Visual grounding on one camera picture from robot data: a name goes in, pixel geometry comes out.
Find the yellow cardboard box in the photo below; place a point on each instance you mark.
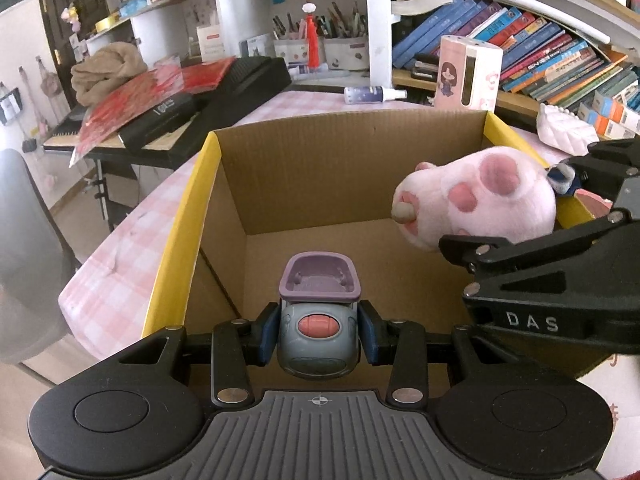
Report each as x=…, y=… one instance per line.
x=320, y=175

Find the black bag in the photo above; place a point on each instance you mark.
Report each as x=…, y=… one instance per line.
x=250, y=80

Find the white card with red label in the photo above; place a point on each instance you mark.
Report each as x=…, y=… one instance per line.
x=210, y=44

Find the beige cloth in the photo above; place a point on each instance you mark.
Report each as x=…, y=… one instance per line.
x=107, y=72

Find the red paper sheets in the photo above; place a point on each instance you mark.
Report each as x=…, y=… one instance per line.
x=145, y=90

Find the red tassel ornament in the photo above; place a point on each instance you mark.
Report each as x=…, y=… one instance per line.
x=312, y=35

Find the purple spray bottle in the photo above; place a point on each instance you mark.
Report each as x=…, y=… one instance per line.
x=367, y=95

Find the white quilted tissue box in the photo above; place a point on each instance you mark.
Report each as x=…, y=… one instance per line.
x=565, y=130

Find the black keyboard stand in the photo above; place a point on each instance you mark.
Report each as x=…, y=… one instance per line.
x=102, y=185

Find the white shelf unit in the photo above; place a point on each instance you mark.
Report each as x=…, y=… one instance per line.
x=380, y=25

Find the pink printed tablecloth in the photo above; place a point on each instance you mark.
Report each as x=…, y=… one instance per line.
x=125, y=240

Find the pink cartoon box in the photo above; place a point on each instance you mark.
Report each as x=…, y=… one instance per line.
x=465, y=75

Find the pink plush paw toy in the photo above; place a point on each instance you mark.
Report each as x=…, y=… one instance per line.
x=490, y=195

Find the dark wooden door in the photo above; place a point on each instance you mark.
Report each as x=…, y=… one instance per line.
x=55, y=15

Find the stack of blue orange boxes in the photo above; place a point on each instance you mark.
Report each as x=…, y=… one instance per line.
x=612, y=112

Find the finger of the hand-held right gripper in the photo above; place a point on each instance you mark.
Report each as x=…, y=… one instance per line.
x=600, y=170
x=480, y=255

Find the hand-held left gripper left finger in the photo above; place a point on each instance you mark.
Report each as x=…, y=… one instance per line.
x=270, y=332

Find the white pen holder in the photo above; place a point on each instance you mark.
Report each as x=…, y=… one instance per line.
x=291, y=51
x=347, y=54

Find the grey and purple toy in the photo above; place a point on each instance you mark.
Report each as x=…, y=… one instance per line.
x=317, y=345

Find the black electronic keyboard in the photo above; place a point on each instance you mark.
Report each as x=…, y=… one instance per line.
x=150, y=157

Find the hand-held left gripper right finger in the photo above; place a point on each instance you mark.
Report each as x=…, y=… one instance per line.
x=367, y=332

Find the row of colourful books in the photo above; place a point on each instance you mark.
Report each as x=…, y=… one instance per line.
x=540, y=40

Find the black case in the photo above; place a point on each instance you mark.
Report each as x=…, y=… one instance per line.
x=160, y=115

